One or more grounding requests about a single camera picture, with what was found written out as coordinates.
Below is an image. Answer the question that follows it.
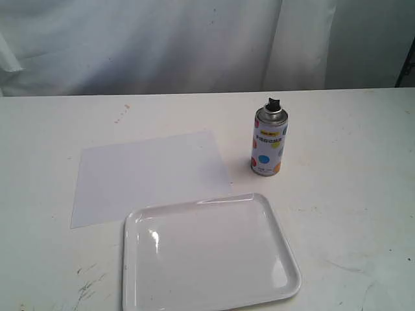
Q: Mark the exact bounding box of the black metal stand frame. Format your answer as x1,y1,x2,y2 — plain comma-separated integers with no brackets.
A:
394,0,415,88

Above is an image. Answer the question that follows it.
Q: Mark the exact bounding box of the white spray paint can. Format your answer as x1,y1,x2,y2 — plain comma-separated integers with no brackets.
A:
250,98,289,176

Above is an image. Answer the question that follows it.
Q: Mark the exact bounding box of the white backdrop cloth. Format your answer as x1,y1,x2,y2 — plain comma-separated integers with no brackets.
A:
1,1,403,97

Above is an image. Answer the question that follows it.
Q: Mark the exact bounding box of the white paper sheet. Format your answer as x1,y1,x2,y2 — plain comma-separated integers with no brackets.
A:
71,132,231,228

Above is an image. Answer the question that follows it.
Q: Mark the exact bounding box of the white plastic tray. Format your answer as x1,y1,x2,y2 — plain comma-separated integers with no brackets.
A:
122,193,302,310

